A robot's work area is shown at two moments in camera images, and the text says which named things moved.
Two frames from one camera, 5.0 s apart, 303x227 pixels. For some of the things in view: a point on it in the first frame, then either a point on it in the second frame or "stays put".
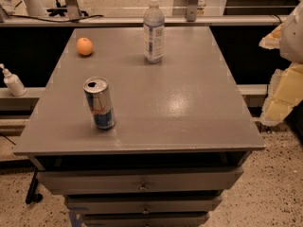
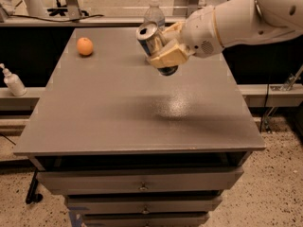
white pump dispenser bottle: [13, 82] stays put
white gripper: [294, 38] → [199, 35]
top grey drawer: [142, 179] stays put
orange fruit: [84, 46] stays put
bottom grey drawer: [148, 219] stays put
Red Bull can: [98, 94] → [150, 34]
